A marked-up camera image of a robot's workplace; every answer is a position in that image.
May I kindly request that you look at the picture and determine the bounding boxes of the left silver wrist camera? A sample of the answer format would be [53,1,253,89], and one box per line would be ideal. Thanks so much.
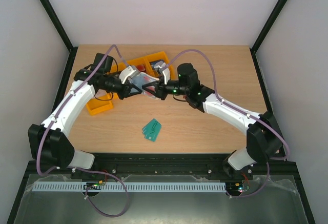
[119,65,139,84]

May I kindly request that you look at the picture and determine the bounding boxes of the yellow bin with pink cards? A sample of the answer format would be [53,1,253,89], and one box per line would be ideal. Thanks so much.
[86,93,113,116]

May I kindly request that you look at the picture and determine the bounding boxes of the yellow bin with blue cards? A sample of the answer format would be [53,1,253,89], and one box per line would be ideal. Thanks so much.
[144,51,169,77]

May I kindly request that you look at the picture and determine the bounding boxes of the red card stack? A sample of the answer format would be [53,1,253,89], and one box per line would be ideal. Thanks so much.
[136,65,146,73]

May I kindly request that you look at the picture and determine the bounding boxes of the white slotted cable duct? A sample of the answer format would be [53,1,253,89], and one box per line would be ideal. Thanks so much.
[32,181,226,193]

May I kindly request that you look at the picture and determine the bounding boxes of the yellow bin with black cards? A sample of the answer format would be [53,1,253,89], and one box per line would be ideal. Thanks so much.
[107,59,122,100]

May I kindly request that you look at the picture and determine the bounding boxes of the right black frame post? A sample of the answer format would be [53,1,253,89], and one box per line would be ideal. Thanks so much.
[250,0,302,53]

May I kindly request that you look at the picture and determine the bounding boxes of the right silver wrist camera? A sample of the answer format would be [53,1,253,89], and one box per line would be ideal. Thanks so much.
[155,63,171,84]

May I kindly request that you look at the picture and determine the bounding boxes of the black frame post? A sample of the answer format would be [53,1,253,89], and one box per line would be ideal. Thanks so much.
[27,0,75,52]
[250,0,302,53]

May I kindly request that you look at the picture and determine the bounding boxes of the yellow bin with red cards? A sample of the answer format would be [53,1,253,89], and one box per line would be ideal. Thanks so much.
[127,57,153,75]

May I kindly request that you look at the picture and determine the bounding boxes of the blue card stack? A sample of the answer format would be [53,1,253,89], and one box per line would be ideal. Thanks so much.
[150,59,164,70]

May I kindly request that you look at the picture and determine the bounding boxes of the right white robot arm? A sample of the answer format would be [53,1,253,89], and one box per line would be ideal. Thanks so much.
[142,63,283,179]

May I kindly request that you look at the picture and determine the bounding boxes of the left black frame post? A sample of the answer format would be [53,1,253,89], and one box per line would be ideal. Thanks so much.
[27,0,75,52]

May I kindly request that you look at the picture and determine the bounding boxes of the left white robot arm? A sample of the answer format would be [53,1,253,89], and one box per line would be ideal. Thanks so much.
[28,55,142,175]

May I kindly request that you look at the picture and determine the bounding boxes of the teal VIP card stack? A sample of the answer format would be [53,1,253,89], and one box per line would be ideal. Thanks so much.
[142,119,161,142]

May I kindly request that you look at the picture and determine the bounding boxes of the black aluminium frame rail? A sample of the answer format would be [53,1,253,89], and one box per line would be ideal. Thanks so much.
[28,153,295,181]

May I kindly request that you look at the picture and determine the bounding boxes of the beige leather card holder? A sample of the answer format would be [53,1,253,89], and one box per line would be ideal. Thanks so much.
[130,72,159,99]

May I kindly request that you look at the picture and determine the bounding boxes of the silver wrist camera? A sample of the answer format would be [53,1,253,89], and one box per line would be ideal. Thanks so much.
[119,65,139,84]
[155,63,171,84]

